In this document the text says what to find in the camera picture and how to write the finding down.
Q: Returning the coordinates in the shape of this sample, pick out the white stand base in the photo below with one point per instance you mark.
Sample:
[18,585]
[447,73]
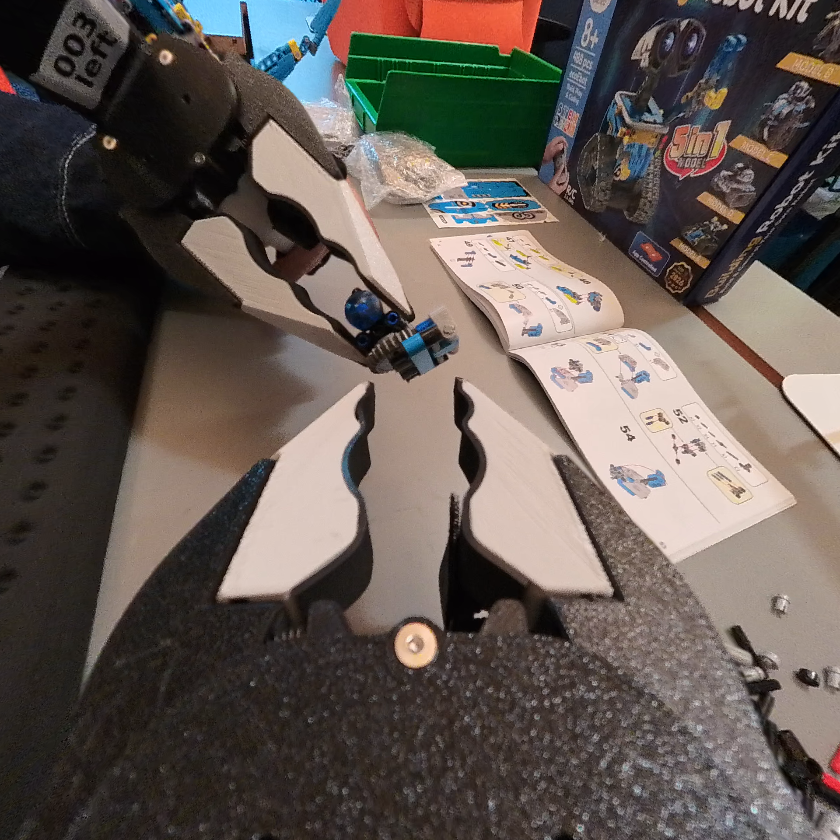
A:
[817,407]

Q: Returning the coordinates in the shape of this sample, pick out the grey gear dark-blue ball assembly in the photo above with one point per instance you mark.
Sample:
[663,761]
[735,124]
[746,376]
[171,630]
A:
[362,308]

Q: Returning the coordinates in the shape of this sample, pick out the orange felt bag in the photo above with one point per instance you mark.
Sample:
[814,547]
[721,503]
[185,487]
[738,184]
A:
[472,19]

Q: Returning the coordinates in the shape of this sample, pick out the blue sticker sheet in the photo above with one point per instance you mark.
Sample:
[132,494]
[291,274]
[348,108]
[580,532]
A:
[492,203]

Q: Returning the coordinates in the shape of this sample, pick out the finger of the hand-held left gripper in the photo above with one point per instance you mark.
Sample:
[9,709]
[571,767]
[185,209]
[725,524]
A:
[256,282]
[328,203]

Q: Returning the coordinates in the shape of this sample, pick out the black perforated panel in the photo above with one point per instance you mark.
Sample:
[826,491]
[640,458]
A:
[59,459]

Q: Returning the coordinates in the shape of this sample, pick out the instruction booklet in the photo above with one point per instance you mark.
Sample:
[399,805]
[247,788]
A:
[590,394]

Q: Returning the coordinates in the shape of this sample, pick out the pile of small building pieces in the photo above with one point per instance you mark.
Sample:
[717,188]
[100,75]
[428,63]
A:
[764,686]

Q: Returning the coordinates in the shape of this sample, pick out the clear bag grey parts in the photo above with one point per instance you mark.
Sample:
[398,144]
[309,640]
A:
[407,170]

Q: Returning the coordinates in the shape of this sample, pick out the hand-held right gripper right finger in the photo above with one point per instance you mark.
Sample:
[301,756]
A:
[531,525]

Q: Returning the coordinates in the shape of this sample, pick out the dark blue toy kit box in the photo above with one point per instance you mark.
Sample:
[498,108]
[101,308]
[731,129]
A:
[656,131]

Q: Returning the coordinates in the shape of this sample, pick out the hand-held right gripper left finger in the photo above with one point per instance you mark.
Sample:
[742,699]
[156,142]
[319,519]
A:
[295,525]

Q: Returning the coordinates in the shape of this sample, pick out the crumpled clear plastic bag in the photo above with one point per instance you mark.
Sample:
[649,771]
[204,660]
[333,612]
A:
[331,121]

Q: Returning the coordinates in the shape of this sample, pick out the grey desk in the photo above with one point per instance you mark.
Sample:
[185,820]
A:
[229,407]

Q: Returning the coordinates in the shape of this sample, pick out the green plastic bin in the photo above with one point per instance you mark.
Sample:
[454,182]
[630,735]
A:
[472,105]

